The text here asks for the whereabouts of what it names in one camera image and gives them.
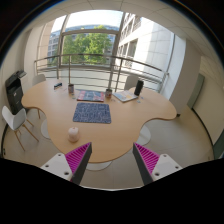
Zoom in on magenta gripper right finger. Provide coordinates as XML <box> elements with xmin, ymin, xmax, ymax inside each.
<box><xmin>132</xmin><ymin>142</ymin><xmax>184</xmax><ymax>186</ymax></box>

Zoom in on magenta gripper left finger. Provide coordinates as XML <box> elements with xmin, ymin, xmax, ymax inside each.
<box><xmin>40</xmin><ymin>142</ymin><xmax>93</xmax><ymax>186</ymax></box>

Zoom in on blue patterned mouse pad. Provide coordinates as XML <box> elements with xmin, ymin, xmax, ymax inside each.
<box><xmin>73</xmin><ymin>102</ymin><xmax>111</xmax><ymax>124</ymax></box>

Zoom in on light wooden table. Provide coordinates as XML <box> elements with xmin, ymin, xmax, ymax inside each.
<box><xmin>22</xmin><ymin>79</ymin><xmax>176</xmax><ymax>163</ymax></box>

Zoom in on red patterned book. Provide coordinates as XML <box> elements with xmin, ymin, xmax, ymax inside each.
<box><xmin>77</xmin><ymin>90</ymin><xmax>104</xmax><ymax>102</ymax></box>

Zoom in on open magazine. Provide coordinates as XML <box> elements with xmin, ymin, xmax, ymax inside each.
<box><xmin>113</xmin><ymin>90</ymin><xmax>137</xmax><ymax>102</ymax></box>

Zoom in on left patterned cup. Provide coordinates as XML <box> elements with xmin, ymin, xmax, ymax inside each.
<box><xmin>68</xmin><ymin>84</ymin><xmax>74</xmax><ymax>94</ymax></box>

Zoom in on patterned cup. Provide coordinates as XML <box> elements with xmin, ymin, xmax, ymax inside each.
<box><xmin>105</xmin><ymin>88</ymin><xmax>112</xmax><ymax>98</ymax></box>
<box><xmin>68</xmin><ymin>84</ymin><xmax>74</xmax><ymax>94</ymax></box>

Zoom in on white chair wooden legs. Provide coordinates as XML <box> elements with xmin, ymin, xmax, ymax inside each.
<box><xmin>2</xmin><ymin>106</ymin><xmax>37</xmax><ymax>147</ymax></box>

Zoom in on black cylindrical speaker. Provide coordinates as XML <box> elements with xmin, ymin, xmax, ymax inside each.
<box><xmin>134</xmin><ymin>80</ymin><xmax>144</xmax><ymax>96</ymax></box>

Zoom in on right patterned cup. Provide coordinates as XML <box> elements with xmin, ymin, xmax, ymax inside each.
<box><xmin>105</xmin><ymin>88</ymin><xmax>112</xmax><ymax>98</ymax></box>

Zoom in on small dark box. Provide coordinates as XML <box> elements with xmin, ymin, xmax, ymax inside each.
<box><xmin>54</xmin><ymin>82</ymin><xmax>62</xmax><ymax>90</ymax></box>

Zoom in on white chair far right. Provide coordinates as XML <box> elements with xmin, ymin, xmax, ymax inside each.
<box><xmin>124</xmin><ymin>75</ymin><xmax>138</xmax><ymax>90</ymax></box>

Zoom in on white chair far left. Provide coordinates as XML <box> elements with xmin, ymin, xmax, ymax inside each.
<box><xmin>32</xmin><ymin>74</ymin><xmax>46</xmax><ymax>86</ymax></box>

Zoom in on black office printer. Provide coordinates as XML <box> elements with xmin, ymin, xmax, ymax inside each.
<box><xmin>5</xmin><ymin>70</ymin><xmax>26</xmax><ymax>115</ymax></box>

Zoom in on metal railing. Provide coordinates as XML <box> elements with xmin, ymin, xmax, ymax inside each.
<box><xmin>34</xmin><ymin>53</ymin><xmax>168</xmax><ymax>92</ymax></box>

